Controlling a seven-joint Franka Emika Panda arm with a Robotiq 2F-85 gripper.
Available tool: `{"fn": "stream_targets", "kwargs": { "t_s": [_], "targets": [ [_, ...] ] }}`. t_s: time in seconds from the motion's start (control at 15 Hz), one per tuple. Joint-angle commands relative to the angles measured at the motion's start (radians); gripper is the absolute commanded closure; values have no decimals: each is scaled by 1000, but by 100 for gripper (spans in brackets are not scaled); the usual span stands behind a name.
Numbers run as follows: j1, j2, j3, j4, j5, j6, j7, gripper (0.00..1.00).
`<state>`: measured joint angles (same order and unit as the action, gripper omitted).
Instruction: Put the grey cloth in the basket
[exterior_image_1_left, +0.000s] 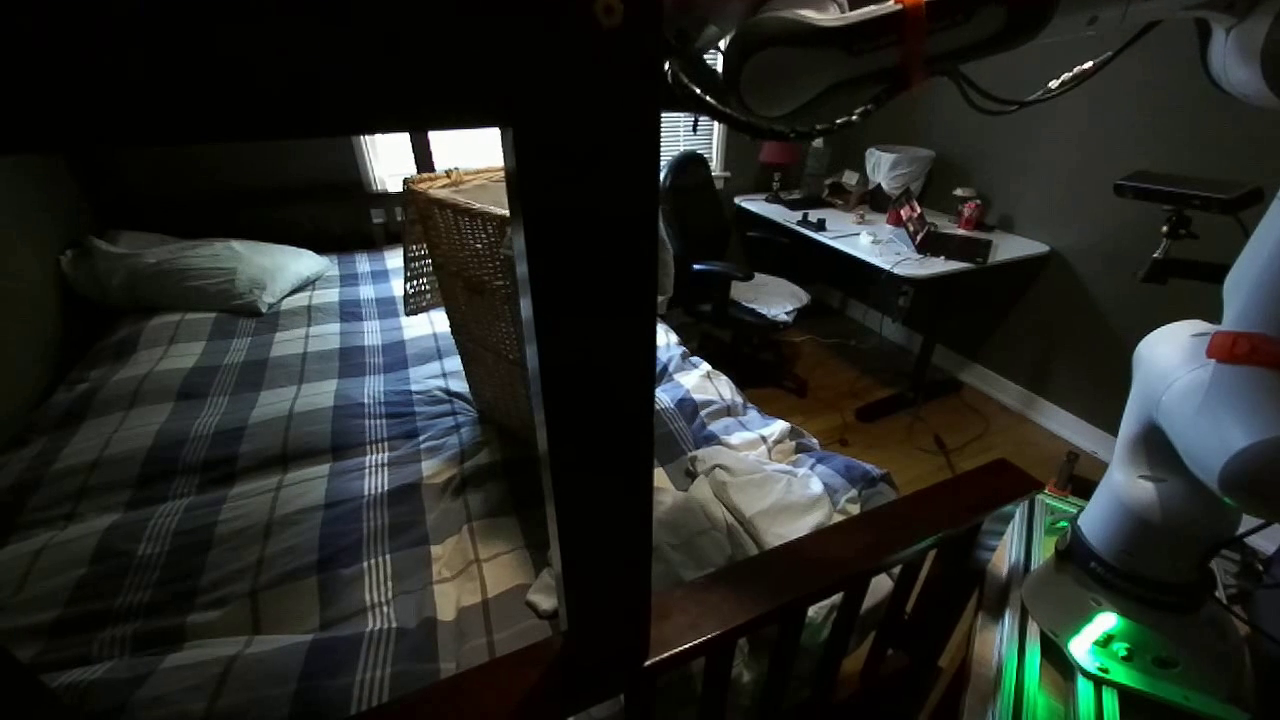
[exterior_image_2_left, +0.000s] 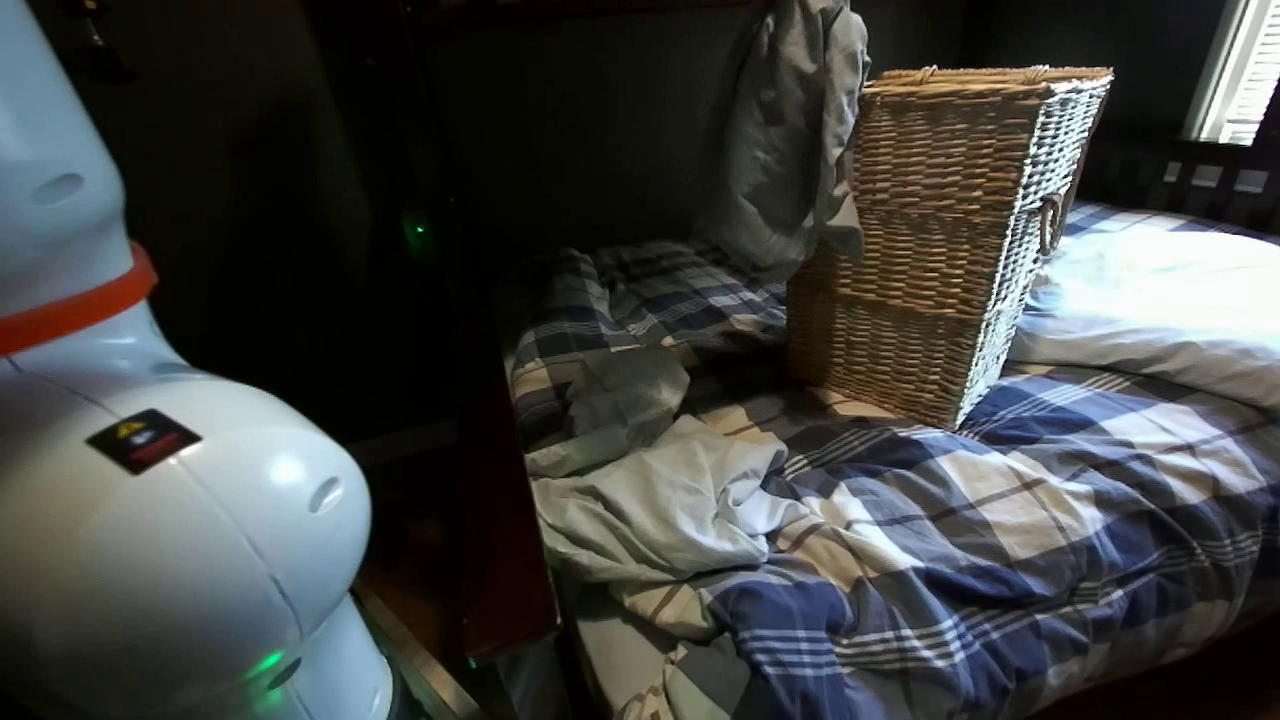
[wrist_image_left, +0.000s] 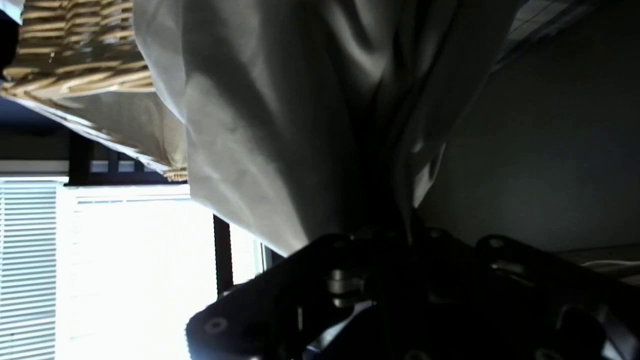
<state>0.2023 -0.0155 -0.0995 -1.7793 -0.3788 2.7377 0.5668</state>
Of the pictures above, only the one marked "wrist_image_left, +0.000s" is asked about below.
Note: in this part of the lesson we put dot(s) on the grey cloth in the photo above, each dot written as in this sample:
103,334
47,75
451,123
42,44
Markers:
281,121

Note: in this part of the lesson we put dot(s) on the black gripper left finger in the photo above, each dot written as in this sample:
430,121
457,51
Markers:
281,312

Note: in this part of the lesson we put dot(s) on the woven wicker laundry basket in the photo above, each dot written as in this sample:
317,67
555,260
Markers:
72,53

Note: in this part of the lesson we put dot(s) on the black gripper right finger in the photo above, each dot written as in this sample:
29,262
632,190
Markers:
521,301

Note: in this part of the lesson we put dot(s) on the bright window with blinds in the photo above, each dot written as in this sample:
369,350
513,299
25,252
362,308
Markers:
132,280

